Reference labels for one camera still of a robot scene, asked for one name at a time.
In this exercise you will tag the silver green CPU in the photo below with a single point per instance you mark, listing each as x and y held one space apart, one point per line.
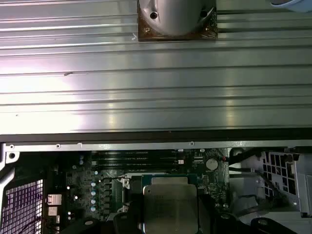
170 209

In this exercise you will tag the green motherboard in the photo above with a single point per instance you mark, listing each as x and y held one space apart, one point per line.
73 175

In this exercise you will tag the brown square base plate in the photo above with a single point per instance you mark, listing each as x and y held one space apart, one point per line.
212 31

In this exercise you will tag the silver coin cell battery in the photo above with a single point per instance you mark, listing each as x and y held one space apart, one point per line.
212 164

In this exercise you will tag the black PC case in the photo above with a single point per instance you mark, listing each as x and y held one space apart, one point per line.
97 146

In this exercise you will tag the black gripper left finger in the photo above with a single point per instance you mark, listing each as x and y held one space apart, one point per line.
126 224

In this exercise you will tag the CPU socket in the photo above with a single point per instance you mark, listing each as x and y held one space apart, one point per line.
122 181

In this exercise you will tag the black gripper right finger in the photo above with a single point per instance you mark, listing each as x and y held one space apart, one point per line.
207 219

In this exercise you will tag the silver metal drive cage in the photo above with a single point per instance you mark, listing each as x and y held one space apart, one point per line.
302 175

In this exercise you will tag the RAM slot with white clips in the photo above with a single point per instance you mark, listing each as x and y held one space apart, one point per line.
136 163
136 153

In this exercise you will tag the blue-topped capacitor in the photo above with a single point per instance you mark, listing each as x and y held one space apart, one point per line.
93 184
93 193
93 201
93 208

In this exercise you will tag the RAM slot with black clips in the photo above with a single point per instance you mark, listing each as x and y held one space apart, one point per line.
136 169
136 158

